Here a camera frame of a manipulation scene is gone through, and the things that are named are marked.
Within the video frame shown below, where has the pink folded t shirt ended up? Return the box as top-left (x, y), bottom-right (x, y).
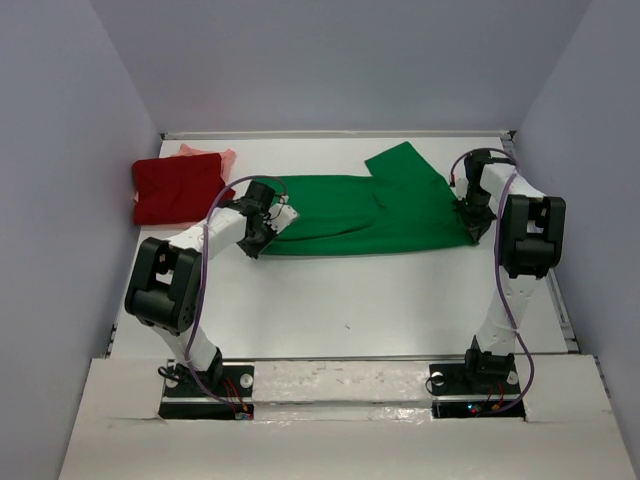
top-left (176, 144), bottom-right (237, 183)

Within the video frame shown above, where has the red folded t shirt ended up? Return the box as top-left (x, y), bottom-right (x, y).
top-left (132, 154), bottom-right (227, 226)

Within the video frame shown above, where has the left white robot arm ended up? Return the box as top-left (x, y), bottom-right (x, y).
top-left (124, 175), bottom-right (298, 403)

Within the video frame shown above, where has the aluminium table rail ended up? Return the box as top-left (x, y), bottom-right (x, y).
top-left (160, 130), bottom-right (514, 141)

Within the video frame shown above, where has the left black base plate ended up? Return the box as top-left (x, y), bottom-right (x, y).
top-left (157, 361), bottom-right (255, 421)

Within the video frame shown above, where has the green t shirt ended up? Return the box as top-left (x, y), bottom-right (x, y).
top-left (264, 142), bottom-right (473, 257)

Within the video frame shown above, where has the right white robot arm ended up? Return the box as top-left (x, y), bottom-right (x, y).
top-left (450, 148), bottom-right (566, 393)

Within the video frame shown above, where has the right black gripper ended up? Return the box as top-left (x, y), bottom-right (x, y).
top-left (454, 186), bottom-right (499, 243)

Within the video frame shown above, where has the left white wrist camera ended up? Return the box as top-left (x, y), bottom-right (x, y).
top-left (266, 203), bottom-right (299, 235)

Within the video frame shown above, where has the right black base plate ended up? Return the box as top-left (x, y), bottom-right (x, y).
top-left (425, 363), bottom-right (526, 420)

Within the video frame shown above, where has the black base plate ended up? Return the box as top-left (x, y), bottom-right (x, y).
top-left (157, 361), bottom-right (255, 421)
top-left (425, 363), bottom-right (526, 420)

